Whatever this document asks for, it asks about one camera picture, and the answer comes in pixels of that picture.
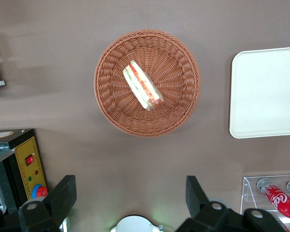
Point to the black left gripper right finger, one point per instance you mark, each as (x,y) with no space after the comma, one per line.
(195,193)

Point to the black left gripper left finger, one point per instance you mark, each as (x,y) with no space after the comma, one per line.
(55,198)

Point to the plastic-wrapped triangle sandwich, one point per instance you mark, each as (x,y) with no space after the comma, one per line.
(142,84)

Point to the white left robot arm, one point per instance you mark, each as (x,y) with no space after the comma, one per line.
(135,226)

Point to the round brown wicker basket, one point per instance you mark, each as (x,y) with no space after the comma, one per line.
(111,96)

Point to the cream rectangular serving tray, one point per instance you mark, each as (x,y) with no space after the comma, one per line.
(265,94)

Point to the clear acrylic bottle rack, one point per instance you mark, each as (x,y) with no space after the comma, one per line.
(250,191)

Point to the black food warmer yellow panel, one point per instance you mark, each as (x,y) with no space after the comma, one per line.
(29,147)

